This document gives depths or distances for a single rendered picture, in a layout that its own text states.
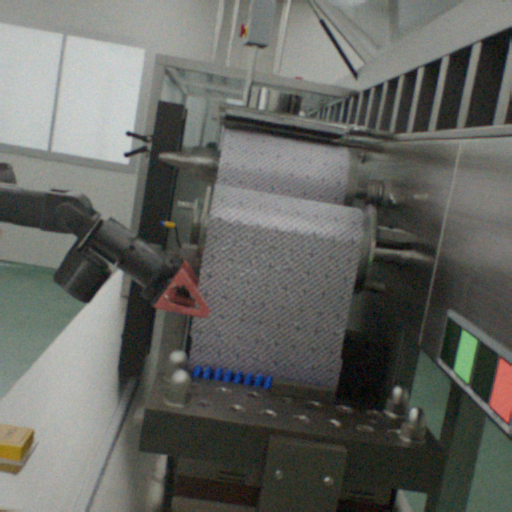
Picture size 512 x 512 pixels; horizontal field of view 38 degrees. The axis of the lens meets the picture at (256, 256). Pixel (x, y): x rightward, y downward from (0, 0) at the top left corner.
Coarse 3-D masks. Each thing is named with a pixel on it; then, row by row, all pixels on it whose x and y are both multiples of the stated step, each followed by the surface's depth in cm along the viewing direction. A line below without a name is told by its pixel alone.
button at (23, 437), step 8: (0, 424) 107; (0, 432) 105; (8, 432) 105; (16, 432) 106; (24, 432) 106; (32, 432) 107; (0, 440) 102; (8, 440) 103; (16, 440) 103; (24, 440) 104; (32, 440) 108; (0, 448) 101; (8, 448) 101; (16, 448) 102; (24, 448) 103; (0, 456) 102; (8, 456) 102; (16, 456) 102
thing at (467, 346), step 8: (464, 336) 86; (464, 344) 86; (472, 344) 83; (464, 352) 85; (472, 352) 83; (464, 360) 85; (472, 360) 83; (456, 368) 87; (464, 368) 85; (464, 376) 84
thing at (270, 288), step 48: (240, 240) 112; (288, 240) 112; (336, 240) 112; (240, 288) 113; (288, 288) 113; (336, 288) 114; (192, 336) 114; (240, 336) 114; (288, 336) 114; (336, 336) 115
